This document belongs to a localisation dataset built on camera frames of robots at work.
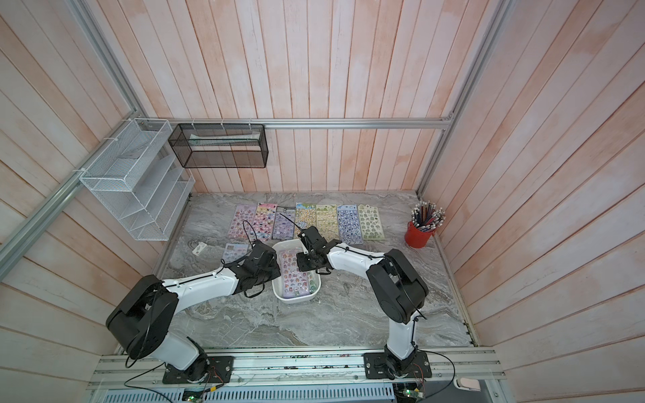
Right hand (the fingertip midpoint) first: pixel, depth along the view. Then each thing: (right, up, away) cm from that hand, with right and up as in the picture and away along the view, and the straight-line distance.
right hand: (302, 262), depth 94 cm
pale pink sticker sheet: (-29, +19, +20) cm, 41 cm away
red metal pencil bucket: (+46, +9, +7) cm, 48 cm away
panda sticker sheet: (0, +17, +18) cm, 25 cm away
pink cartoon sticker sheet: (-18, +16, +17) cm, 29 cm away
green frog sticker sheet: (+30, +16, +17) cm, 38 cm away
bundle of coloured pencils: (+49, +17, +1) cm, 52 cm away
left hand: (-9, -3, -2) cm, 10 cm away
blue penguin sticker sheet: (+20, +13, +14) cm, 28 cm away
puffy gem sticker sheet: (-9, +13, +14) cm, 21 cm away
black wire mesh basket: (-37, +49, +13) cm, 62 cm away
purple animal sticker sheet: (-2, -7, -4) cm, 8 cm away
